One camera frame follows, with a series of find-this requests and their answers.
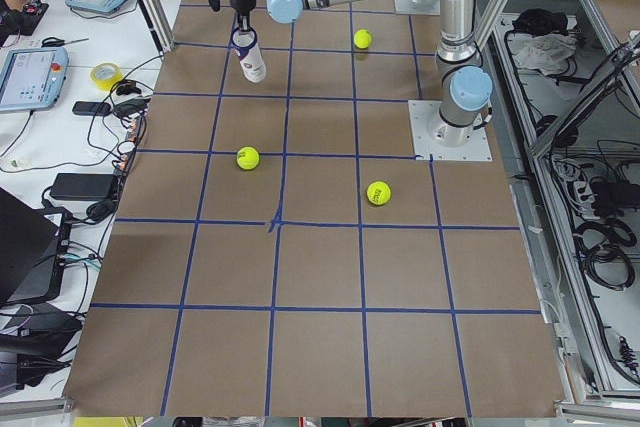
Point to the grey power adapter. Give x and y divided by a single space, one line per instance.
82 186

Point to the black laptop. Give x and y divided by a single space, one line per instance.
33 243

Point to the Wilson tennis ball can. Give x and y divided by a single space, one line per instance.
246 46

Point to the yellow tape roll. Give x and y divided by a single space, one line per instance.
106 75

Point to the scissors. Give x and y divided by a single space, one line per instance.
59 42

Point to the tennis ball near gripper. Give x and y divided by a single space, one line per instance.
247 158

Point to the tennis ball Wilson right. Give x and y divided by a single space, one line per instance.
362 39

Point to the tennis ball Roland Garros centre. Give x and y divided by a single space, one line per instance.
378 193

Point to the teach pendant near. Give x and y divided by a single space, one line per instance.
32 79

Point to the black phone device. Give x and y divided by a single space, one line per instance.
91 108

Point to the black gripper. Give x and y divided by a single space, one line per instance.
242 3

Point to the white cloth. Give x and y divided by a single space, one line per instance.
547 54

